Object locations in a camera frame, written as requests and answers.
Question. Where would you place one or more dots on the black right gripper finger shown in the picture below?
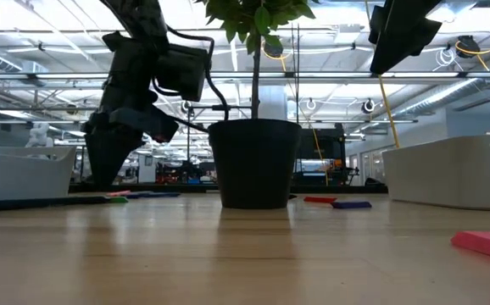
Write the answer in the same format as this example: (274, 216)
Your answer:
(402, 38)

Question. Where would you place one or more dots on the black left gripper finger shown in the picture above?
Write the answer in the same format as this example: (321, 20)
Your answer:
(111, 156)

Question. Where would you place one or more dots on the green plant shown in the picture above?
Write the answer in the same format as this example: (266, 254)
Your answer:
(253, 165)

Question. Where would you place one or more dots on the purple eraser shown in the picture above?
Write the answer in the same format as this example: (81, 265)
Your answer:
(351, 205)

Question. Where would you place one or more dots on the red eraser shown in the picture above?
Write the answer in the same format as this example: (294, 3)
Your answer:
(319, 199)

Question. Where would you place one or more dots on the pink eraser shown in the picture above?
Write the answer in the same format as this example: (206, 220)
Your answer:
(486, 245)

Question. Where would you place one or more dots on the white cabinet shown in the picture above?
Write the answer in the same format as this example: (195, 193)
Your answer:
(146, 169)

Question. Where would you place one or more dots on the green eraser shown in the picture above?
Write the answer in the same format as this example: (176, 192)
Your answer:
(120, 199)

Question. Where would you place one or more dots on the dark blue eraser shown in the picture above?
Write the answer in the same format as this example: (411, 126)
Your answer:
(137, 195)

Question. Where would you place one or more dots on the blue crayon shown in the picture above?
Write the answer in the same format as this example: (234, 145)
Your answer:
(164, 194)

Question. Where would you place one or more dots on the white figure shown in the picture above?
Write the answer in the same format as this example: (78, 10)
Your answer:
(38, 134)

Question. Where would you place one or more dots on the grey plastic bin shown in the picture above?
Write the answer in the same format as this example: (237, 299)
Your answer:
(16, 178)
(440, 173)

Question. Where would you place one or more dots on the black plant pot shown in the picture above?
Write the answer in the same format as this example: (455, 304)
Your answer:
(236, 108)

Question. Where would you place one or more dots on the black monitor workstation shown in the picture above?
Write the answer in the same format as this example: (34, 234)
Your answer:
(325, 146)

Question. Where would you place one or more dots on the white building column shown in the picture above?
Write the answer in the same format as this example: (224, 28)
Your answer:
(275, 101)

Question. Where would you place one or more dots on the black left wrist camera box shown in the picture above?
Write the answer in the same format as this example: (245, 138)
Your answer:
(183, 72)

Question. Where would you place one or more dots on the ceiling light rail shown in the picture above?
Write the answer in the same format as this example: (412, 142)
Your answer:
(334, 74)

